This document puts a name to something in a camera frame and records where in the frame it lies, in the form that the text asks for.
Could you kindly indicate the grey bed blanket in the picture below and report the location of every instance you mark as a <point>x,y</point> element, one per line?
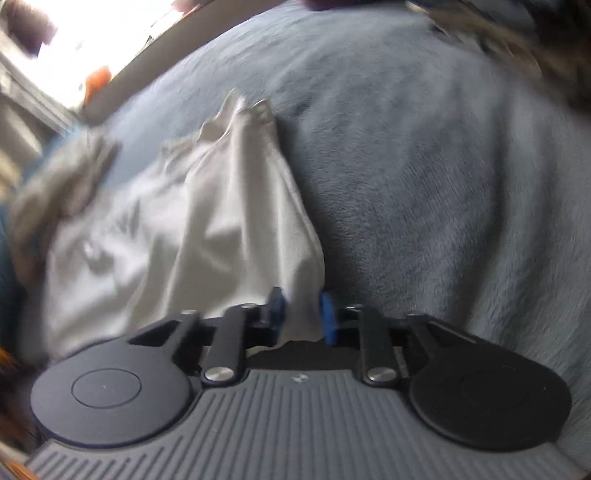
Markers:
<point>415,184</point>

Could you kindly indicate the orange bag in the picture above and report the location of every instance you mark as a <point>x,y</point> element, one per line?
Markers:
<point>98,79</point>

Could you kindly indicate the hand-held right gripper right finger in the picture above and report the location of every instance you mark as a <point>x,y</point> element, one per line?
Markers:
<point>328,318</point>

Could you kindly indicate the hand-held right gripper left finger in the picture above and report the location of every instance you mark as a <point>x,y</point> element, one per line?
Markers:
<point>277,314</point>

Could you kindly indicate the cream fleece cloth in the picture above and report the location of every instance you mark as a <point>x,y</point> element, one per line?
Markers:
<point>60,194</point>

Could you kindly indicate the window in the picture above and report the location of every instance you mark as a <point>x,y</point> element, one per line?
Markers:
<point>106,37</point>

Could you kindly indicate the white sweatshirt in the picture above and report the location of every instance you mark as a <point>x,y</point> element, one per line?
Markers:
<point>207,221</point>

